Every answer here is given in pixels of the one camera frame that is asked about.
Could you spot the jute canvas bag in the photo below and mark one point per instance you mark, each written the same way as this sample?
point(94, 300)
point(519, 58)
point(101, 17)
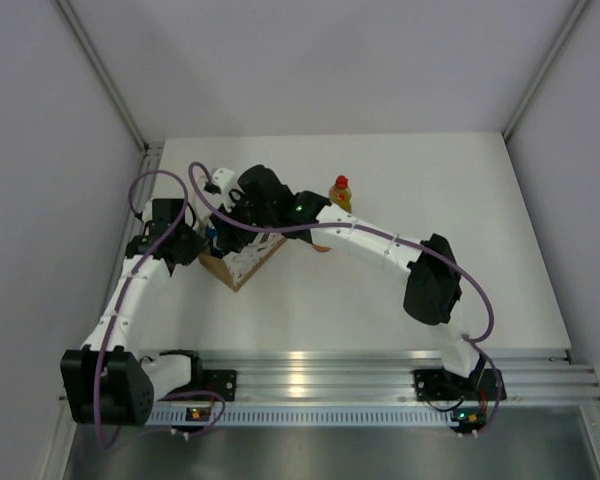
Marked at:
point(232, 269)

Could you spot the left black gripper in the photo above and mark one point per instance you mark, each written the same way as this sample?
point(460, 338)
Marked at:
point(197, 243)

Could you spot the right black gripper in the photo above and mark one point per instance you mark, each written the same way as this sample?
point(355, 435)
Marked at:
point(229, 237)

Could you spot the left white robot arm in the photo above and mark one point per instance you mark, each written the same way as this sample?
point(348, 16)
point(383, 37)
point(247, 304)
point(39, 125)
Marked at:
point(130, 310)

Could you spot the large orange blue pump bottle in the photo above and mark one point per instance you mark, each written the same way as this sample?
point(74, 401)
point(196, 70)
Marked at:
point(211, 234)

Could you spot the slotted cable duct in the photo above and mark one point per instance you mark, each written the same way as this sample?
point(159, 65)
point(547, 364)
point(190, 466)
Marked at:
point(266, 416)

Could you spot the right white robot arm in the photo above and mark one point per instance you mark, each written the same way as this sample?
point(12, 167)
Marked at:
point(431, 278)

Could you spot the aluminium mounting rail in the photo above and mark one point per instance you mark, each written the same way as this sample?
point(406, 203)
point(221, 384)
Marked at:
point(549, 378)

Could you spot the yellow bottle red cap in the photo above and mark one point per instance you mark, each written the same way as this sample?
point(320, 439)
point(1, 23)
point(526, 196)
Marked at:
point(340, 193)

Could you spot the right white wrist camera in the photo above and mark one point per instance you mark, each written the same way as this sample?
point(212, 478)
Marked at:
point(222, 182)

